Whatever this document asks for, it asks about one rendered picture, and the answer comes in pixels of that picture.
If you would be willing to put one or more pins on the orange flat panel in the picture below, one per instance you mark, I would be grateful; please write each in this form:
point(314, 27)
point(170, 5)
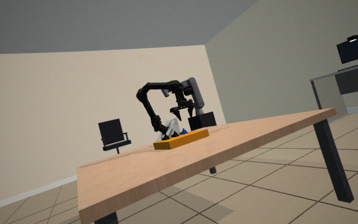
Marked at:
point(178, 140)

